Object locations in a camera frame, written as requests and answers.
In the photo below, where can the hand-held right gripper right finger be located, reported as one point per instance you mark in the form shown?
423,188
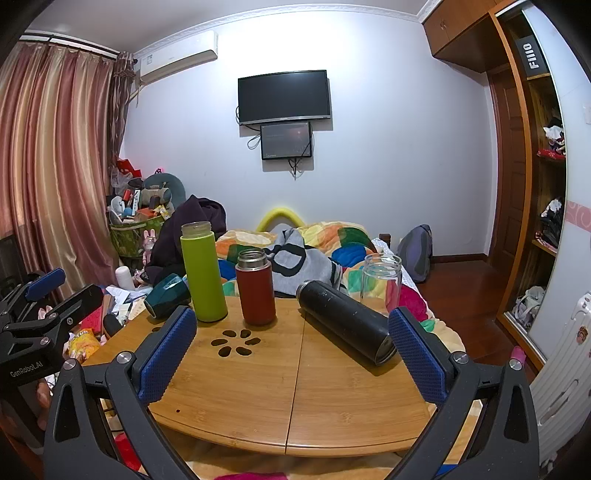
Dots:
418,355

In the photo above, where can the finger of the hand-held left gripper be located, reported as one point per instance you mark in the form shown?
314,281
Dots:
78,300
46,279

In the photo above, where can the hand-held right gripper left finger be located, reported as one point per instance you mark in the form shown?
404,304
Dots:
168,355

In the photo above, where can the dark teal cup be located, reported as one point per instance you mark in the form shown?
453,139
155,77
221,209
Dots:
166,293

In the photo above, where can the clear glass cup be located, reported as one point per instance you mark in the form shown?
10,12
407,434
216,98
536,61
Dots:
381,286

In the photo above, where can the black thermos cup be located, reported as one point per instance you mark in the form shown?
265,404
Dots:
341,318

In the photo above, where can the green bottle cup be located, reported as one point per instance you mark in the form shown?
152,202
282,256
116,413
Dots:
205,277

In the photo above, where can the red thermos cup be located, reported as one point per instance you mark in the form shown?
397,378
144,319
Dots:
256,295

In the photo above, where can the yellow snack bag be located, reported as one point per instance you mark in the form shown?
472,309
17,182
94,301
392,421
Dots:
85,346

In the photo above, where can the white plastic bottle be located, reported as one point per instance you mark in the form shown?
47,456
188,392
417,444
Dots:
124,279

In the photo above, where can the green storage basket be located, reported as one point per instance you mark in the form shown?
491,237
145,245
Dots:
131,237

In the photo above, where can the pink rabbit toy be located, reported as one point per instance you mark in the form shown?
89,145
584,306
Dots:
150,240

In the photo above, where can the grey backpack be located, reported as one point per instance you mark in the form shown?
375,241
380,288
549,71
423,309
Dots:
415,254

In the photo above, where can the wooden folding table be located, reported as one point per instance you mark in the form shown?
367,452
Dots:
277,392

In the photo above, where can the striped pink curtain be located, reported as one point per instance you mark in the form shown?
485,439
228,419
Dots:
55,161

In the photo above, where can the white bag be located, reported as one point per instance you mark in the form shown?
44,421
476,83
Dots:
528,304

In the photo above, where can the red bag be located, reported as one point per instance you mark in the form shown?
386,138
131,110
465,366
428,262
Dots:
127,167

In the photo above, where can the grey green plush toy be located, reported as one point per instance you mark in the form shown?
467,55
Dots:
161,187

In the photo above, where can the colourful patchwork quilt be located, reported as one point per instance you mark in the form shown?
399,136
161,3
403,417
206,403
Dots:
337,240

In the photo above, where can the dark purple coat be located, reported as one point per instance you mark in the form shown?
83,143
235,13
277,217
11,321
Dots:
194,212

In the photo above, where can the white suitcase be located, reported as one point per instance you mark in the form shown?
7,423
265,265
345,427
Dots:
568,369

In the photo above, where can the grey black sweater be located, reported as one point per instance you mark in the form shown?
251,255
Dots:
295,258

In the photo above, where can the yellow foam tube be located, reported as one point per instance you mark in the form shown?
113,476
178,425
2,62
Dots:
281,213

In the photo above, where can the pile of dark clothes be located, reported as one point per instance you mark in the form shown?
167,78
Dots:
552,224

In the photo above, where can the brown patterned curtain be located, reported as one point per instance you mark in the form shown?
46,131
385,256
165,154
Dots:
121,101

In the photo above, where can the wooden door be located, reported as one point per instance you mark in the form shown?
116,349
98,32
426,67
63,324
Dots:
508,175

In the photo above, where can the wooden wardrobe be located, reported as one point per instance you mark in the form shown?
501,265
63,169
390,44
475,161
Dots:
531,152

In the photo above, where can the small black monitor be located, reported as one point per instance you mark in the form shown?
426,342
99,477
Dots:
286,141

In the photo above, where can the white air conditioner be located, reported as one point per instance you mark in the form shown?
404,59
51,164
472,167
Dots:
178,57

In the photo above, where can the black box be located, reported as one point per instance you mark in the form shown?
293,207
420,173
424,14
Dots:
531,53

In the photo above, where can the black wall television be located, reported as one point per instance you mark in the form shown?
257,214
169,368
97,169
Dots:
284,97

